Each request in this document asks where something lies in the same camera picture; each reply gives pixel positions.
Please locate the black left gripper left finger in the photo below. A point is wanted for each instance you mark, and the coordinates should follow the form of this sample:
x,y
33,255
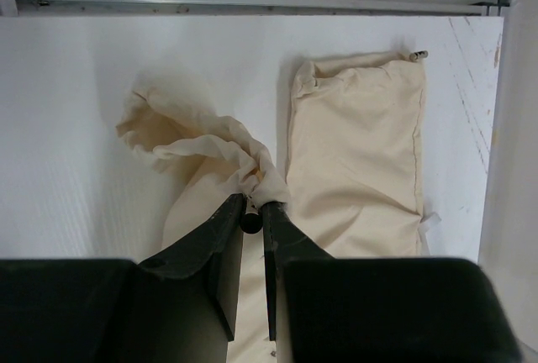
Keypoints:
x,y
213,250

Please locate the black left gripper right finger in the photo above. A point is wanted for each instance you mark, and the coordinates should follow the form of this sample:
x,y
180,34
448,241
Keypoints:
x,y
282,241

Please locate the beige trousers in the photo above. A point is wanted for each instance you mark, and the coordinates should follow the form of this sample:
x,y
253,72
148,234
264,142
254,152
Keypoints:
x,y
353,179

